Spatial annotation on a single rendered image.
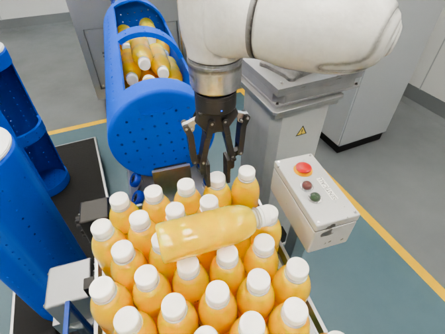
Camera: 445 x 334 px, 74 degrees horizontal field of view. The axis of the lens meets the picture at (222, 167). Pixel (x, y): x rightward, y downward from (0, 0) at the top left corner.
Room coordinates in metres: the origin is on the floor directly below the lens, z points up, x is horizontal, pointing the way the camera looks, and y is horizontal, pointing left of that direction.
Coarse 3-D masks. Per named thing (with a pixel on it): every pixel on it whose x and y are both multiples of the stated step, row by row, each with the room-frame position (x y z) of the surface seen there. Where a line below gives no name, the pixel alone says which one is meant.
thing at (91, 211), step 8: (96, 200) 0.49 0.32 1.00; (104, 200) 0.49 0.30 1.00; (80, 208) 0.46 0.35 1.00; (88, 208) 0.46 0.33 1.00; (96, 208) 0.46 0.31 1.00; (104, 208) 0.46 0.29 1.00; (80, 216) 0.44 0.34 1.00; (88, 216) 0.44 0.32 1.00; (96, 216) 0.44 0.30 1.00; (104, 216) 0.44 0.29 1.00; (80, 224) 0.42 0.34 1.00; (88, 224) 0.42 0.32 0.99; (88, 232) 0.42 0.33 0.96
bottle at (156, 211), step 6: (162, 198) 0.42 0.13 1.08; (144, 204) 0.42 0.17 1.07; (150, 204) 0.41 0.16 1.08; (156, 204) 0.41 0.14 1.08; (162, 204) 0.42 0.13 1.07; (144, 210) 0.41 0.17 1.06; (150, 210) 0.40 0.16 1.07; (156, 210) 0.40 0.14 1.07; (162, 210) 0.41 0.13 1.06; (150, 216) 0.40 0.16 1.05; (156, 216) 0.40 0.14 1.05; (162, 216) 0.40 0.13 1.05; (156, 222) 0.39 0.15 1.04
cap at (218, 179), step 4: (212, 172) 0.48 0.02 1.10; (216, 172) 0.48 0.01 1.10; (220, 172) 0.48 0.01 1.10; (212, 176) 0.47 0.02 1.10; (216, 176) 0.47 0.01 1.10; (220, 176) 0.47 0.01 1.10; (224, 176) 0.47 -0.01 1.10; (212, 180) 0.46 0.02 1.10; (216, 180) 0.46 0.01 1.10; (220, 180) 0.46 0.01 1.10; (224, 180) 0.46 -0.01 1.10; (212, 184) 0.45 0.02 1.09; (216, 184) 0.45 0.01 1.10; (220, 184) 0.45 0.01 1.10
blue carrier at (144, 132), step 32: (128, 0) 1.40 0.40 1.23; (128, 32) 1.02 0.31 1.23; (160, 32) 1.06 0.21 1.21; (128, 96) 0.62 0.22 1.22; (160, 96) 0.63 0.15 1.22; (192, 96) 0.65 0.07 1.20; (128, 128) 0.60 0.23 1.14; (160, 128) 0.62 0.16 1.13; (128, 160) 0.59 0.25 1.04; (160, 160) 0.62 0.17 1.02
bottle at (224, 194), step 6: (222, 186) 0.46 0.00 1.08; (228, 186) 0.48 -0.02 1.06; (204, 192) 0.47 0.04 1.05; (210, 192) 0.45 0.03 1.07; (216, 192) 0.45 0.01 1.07; (222, 192) 0.45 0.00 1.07; (228, 192) 0.46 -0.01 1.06; (222, 198) 0.44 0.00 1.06; (228, 198) 0.45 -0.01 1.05; (222, 204) 0.44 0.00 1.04; (228, 204) 0.45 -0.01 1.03
